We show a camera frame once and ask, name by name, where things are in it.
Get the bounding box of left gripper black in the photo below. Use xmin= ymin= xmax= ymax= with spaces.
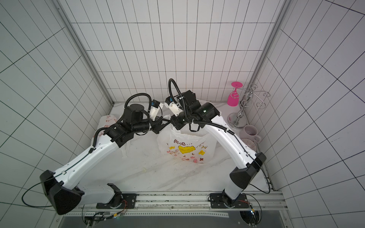
xmin=133 ymin=116 xmax=172 ymax=135

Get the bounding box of white printed plastic bag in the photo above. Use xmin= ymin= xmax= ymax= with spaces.
xmin=157 ymin=124 xmax=217 ymax=164

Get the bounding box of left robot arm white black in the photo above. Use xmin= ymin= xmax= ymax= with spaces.
xmin=40 ymin=93 xmax=163 ymax=215

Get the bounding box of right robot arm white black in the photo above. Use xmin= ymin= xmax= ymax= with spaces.
xmin=166 ymin=78 xmax=267 ymax=208

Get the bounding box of stack of printed plastic bags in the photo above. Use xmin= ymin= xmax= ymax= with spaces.
xmin=90 ymin=114 xmax=130 ymax=159

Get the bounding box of metal glass rack stand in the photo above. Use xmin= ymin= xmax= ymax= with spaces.
xmin=227 ymin=83 xmax=271 ymax=129

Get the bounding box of pink wine glass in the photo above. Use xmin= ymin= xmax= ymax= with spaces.
xmin=227 ymin=82 xmax=243 ymax=107

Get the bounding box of pale pink mug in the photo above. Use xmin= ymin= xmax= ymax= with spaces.
xmin=239 ymin=124 xmax=262 ymax=143

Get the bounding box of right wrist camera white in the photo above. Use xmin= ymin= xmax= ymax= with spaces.
xmin=164 ymin=96 xmax=183 ymax=116

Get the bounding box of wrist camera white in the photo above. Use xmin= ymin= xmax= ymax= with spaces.
xmin=164 ymin=96 xmax=183 ymax=116
xmin=150 ymin=99 xmax=163 ymax=121

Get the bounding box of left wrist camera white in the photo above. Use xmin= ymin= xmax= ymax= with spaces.
xmin=150 ymin=99 xmax=163 ymax=121

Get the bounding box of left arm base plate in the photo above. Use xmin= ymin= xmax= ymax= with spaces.
xmin=96 ymin=193 xmax=137 ymax=210

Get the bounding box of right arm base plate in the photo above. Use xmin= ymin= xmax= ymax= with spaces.
xmin=208 ymin=193 xmax=250 ymax=209

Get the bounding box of aluminium mounting rail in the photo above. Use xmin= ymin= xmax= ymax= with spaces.
xmin=58 ymin=190 xmax=288 ymax=213

